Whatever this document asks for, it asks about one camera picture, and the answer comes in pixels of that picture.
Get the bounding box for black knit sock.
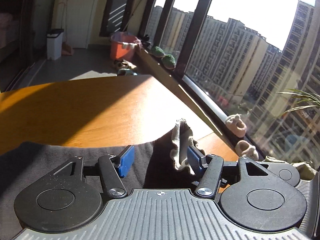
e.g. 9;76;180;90
1;120;197;239

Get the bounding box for near pink baby shoe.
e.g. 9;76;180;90
235;140;259;161

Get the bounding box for shoes on floor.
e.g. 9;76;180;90
113;59;138;76

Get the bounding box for pink plastic bucket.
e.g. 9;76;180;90
110;31;142;61

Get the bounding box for far green slipper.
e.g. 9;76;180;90
150;46;165;58

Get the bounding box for green leafy plant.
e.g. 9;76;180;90
277;89;320;116

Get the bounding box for white trash bin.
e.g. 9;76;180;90
47;29;64;61

